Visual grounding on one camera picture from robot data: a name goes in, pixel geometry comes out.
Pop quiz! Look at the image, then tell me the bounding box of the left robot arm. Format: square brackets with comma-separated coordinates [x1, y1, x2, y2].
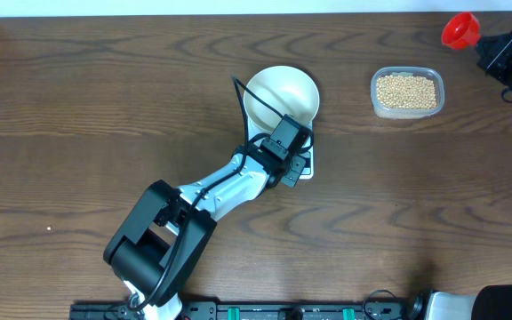
[103, 138, 311, 319]

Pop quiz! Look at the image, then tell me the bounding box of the clear plastic container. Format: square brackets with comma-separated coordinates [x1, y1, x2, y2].
[370, 67, 445, 119]

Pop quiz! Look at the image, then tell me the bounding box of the white digital kitchen scale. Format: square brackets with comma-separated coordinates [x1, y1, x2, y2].
[248, 119, 315, 180]

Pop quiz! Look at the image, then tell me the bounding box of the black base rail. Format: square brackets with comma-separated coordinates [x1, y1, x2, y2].
[68, 301, 406, 320]

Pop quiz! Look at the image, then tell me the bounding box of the cream bowl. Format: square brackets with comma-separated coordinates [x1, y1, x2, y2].
[244, 66, 320, 133]

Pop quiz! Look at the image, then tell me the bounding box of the red plastic scoop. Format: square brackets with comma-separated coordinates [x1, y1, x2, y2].
[441, 12, 481, 50]

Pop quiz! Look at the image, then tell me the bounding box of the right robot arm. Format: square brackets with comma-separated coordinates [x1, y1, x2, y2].
[403, 12, 512, 320]

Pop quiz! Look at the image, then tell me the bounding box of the soybeans pile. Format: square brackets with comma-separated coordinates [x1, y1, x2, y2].
[375, 75, 437, 109]

